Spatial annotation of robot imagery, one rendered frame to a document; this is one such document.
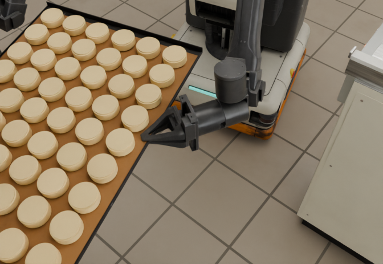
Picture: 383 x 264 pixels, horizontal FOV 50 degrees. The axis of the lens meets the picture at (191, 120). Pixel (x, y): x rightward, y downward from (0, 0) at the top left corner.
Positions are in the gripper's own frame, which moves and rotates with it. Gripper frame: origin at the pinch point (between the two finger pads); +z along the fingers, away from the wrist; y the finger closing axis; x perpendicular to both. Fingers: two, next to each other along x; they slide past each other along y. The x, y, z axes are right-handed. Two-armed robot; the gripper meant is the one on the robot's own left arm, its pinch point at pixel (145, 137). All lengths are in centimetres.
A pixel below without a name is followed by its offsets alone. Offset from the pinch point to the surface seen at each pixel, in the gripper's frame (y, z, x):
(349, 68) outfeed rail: 16, -56, 12
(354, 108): 26, -57, 6
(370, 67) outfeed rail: 12, -58, 8
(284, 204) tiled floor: 102, -54, 14
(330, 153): 48, -56, 6
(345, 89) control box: 27, -59, 13
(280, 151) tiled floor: 104, -66, 39
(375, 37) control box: 19, -72, 21
